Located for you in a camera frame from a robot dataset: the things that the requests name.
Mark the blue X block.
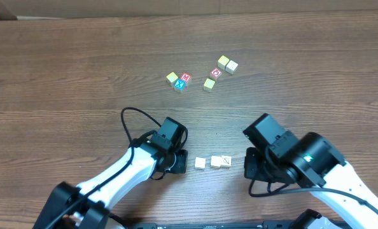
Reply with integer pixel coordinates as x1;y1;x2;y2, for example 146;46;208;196
174;79;186;92

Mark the red M block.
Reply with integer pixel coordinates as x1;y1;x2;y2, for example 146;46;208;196
180;73;192;87

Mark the yellow block top right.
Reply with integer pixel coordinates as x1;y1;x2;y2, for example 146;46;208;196
217;55;230;70

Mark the red O block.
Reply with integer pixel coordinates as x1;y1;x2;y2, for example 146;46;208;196
209;67;222;81

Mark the wooden block with circle mark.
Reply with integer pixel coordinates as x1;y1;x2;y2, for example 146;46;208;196
221;155;232;168

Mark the wooden block with leaf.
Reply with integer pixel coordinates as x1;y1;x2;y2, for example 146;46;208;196
210;156;221;169

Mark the plain wooden block top right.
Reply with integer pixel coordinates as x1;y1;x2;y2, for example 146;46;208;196
225;60;239;74

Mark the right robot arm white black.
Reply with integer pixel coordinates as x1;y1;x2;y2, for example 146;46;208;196
243;113;378;228

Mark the cardboard box edge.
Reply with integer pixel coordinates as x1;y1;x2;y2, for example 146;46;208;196
0;0;378;20

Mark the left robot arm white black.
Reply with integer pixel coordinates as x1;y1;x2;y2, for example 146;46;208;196
34;117;188;228

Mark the yellow block far left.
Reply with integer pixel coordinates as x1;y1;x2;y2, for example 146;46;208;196
166;72;179;86

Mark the yellow block middle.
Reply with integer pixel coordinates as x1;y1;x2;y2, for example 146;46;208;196
204;78;216;92

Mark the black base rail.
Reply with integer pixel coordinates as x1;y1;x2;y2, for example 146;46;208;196
125;219;352;229

